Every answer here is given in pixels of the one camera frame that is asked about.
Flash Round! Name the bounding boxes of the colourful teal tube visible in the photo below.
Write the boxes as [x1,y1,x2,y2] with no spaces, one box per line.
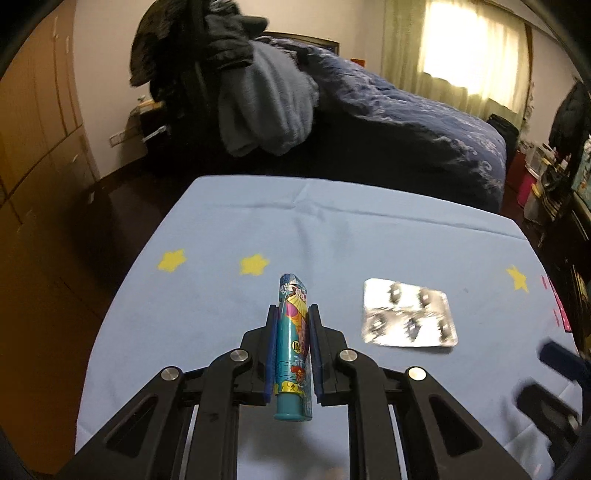
[273,274,312,422]

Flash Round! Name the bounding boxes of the silver pill blister pack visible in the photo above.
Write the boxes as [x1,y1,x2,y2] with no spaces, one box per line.
[362,278,459,348]

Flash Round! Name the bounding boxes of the dark wooden dresser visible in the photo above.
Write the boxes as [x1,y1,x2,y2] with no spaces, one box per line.
[535,184,591,361]

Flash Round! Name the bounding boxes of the light blue star tablecloth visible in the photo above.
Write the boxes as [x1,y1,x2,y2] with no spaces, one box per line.
[76,176,581,479]

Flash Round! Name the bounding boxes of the red pink storage boxes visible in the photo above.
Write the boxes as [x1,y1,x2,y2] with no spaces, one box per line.
[501,144,554,218]

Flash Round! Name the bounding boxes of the wooden wardrobe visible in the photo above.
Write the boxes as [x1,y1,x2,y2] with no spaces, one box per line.
[1,1,107,472]

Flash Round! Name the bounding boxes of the black suitcase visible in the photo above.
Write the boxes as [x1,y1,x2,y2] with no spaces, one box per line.
[487,114,520,165]

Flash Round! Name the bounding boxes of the hanging dark jackets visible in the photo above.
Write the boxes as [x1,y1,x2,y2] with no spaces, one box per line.
[549,82,590,158]

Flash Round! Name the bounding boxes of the bed with blue duvet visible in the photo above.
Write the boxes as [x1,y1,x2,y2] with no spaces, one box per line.
[257,31,508,213]

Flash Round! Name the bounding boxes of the light blue fleece blanket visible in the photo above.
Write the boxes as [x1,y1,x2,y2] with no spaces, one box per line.
[218,41,320,156]

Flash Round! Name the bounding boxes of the dark bedside table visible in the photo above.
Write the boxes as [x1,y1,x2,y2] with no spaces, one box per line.
[130,96,171,157]

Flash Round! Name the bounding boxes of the dark clothes pile on chair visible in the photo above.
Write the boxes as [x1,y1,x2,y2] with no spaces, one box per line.
[129,1,269,145]

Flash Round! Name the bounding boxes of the green window curtain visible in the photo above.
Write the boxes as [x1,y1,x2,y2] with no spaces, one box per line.
[382,1,532,128]

